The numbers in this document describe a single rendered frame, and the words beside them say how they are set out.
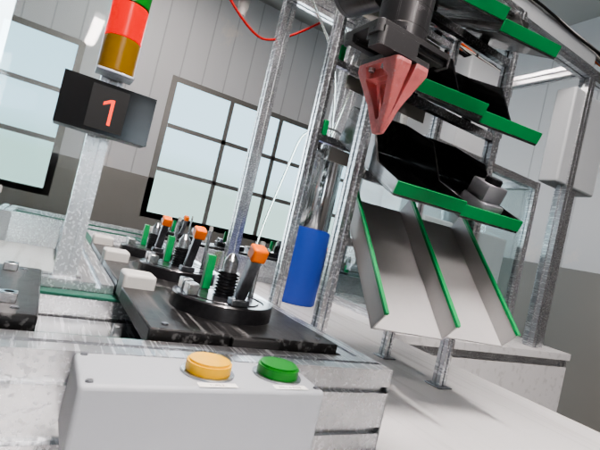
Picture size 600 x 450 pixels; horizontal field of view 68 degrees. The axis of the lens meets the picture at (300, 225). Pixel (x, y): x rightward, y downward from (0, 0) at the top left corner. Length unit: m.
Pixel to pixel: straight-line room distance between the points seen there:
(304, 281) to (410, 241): 0.76
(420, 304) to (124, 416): 0.51
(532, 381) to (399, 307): 1.48
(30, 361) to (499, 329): 0.70
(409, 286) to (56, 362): 0.53
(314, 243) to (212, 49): 3.05
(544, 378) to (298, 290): 1.17
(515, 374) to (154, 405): 1.79
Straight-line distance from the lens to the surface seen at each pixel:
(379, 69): 0.52
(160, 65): 4.19
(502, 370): 1.97
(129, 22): 0.71
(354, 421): 0.57
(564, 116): 2.26
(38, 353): 0.42
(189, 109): 4.15
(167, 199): 4.06
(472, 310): 0.86
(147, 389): 0.37
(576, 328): 3.49
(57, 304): 0.69
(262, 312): 0.59
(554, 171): 2.19
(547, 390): 2.28
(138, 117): 0.69
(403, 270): 0.78
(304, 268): 1.54
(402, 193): 0.69
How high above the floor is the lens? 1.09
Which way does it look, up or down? 1 degrees up
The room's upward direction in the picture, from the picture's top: 13 degrees clockwise
